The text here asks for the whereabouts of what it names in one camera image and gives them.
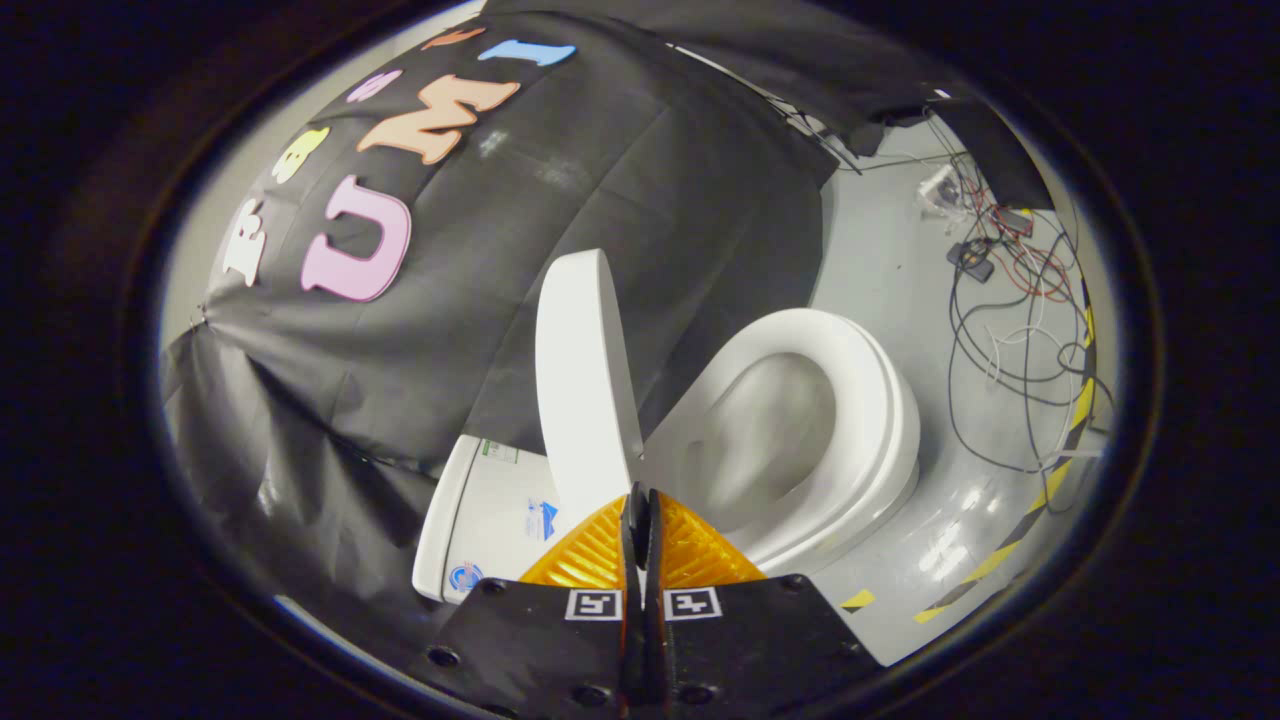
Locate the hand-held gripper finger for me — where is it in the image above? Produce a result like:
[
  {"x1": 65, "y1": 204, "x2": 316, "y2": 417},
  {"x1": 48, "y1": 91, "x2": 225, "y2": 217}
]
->
[
  {"x1": 642, "y1": 488, "x2": 886, "y2": 720},
  {"x1": 405, "y1": 482, "x2": 643, "y2": 720}
]

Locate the white toilet lid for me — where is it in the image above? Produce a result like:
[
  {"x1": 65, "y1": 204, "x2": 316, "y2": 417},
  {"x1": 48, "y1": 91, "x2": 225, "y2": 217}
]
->
[{"x1": 535, "y1": 248, "x2": 646, "y2": 531}]

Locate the white toilet bowl with seat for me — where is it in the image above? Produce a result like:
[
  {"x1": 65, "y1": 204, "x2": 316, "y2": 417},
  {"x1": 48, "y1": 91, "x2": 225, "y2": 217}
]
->
[{"x1": 640, "y1": 307, "x2": 923, "y2": 579}]

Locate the long yellow black floor tape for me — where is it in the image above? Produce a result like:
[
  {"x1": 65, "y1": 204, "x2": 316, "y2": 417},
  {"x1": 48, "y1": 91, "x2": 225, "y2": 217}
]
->
[{"x1": 912, "y1": 280, "x2": 1098, "y2": 626}]

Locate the black backdrop cloth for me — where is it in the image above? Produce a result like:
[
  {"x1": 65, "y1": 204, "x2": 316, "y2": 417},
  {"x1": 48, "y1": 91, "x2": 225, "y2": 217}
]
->
[{"x1": 160, "y1": 0, "x2": 1051, "y2": 651}]

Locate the small black power adapter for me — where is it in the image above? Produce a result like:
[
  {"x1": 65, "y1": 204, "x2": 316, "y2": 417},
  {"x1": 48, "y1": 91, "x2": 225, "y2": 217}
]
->
[{"x1": 948, "y1": 240, "x2": 997, "y2": 284}]

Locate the tangle of floor cables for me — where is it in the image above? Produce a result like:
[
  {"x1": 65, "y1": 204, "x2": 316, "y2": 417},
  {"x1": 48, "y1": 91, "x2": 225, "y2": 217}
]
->
[{"x1": 915, "y1": 95, "x2": 1116, "y2": 491}]

